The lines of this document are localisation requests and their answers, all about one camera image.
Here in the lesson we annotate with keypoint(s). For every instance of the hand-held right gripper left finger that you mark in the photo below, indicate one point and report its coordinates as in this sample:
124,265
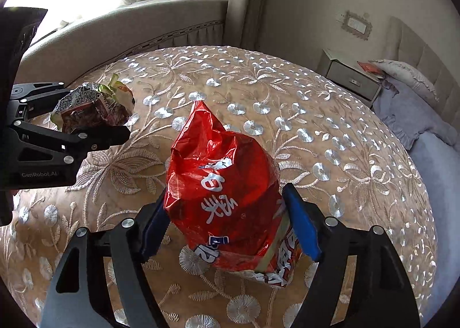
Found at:
154,229

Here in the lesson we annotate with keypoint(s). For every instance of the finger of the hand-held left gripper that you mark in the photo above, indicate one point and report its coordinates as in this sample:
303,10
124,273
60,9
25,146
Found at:
104,136
36,91

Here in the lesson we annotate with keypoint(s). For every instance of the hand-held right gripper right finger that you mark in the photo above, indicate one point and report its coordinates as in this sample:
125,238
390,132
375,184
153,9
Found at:
303,222

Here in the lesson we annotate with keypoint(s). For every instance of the dark wrapper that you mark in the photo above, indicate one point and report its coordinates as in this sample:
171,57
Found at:
90,109

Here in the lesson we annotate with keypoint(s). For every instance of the red foil snack bag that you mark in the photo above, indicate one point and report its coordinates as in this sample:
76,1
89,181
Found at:
215,184

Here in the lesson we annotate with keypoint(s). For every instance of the beige window seat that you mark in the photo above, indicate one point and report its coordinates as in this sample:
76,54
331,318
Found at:
143,23

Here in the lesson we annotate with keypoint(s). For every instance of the embroidered beige tablecloth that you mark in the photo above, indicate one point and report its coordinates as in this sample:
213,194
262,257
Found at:
287,98

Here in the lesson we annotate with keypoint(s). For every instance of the bed with lilac sheet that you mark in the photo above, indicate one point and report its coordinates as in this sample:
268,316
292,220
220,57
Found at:
442,206

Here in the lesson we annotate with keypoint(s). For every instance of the grey nightstand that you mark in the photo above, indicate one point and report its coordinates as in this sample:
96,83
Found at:
345,76

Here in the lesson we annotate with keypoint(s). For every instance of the lilac ruffled blanket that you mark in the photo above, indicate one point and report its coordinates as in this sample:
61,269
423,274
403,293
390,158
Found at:
413,116

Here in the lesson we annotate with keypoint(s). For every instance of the pale ruffled pillow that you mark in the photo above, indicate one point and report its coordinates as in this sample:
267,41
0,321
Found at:
406,76

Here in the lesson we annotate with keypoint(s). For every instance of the beige drape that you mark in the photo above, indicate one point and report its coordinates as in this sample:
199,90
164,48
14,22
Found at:
255,1

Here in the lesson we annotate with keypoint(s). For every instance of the beige tufted headboard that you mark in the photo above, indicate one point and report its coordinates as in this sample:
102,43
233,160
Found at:
424,51

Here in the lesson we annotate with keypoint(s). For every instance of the wall switch plate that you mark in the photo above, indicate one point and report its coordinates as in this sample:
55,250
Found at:
356,25

